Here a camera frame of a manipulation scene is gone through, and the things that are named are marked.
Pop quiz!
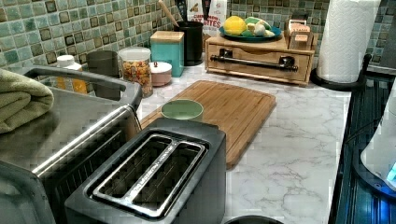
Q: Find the wooden drawer box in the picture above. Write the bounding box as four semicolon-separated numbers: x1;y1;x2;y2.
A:
205;34;318;86

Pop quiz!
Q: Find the black drawer handle bar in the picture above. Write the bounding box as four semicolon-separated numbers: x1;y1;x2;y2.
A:
209;49;298;72

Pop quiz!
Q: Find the green ceramic bowl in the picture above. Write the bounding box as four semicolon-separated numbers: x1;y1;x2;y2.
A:
161;99;204;120

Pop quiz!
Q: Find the bamboo cutting board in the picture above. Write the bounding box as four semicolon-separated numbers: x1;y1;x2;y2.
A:
138;79;277;170

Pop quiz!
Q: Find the white lidded sugar bowl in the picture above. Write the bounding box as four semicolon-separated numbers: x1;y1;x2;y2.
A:
149;62;172;87

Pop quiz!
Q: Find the black two-slot toaster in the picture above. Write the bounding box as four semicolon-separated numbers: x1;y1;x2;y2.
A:
64;118;226;224

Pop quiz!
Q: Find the teal canister with wooden lid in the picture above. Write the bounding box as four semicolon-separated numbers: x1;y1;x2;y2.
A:
149;31;184;77

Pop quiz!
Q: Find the clear pasta jar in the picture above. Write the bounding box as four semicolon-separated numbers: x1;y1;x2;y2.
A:
118;47;153;98

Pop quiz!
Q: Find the black utensil holder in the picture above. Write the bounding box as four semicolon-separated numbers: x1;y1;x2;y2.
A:
174;21;203;66

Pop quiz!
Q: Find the yellow lemon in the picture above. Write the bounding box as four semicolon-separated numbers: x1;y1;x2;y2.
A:
223;16;247;35

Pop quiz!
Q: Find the oat bites cereal box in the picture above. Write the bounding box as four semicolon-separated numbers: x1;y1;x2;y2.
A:
187;0;227;37

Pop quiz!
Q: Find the white garlic toy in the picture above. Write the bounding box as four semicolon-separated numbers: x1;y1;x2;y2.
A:
247;23;275;37

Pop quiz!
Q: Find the dark grey cup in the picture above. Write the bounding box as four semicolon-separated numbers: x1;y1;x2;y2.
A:
87;50;120;101

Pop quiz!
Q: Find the stainless steel toaster oven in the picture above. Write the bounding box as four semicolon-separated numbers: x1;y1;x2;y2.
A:
1;65;142;224

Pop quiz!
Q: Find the blue plate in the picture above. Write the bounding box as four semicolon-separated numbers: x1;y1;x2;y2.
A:
219;26;282;43

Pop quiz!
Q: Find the wooden spoon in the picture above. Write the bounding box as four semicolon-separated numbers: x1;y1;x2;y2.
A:
158;0;179;27

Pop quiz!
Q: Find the Stash tea box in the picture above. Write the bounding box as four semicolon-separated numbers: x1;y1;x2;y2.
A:
288;20;311;49

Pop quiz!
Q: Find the white-capped orange bottle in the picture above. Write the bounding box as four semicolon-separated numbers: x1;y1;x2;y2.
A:
56;55;88;94

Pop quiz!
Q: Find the black paper towel holder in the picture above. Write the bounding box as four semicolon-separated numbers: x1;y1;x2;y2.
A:
309;53;373;92

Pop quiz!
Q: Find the paper towel roll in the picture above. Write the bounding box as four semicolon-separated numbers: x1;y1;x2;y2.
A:
317;0;381;84

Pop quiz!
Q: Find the folded green towel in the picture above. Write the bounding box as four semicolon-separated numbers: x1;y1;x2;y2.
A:
0;69;54;133

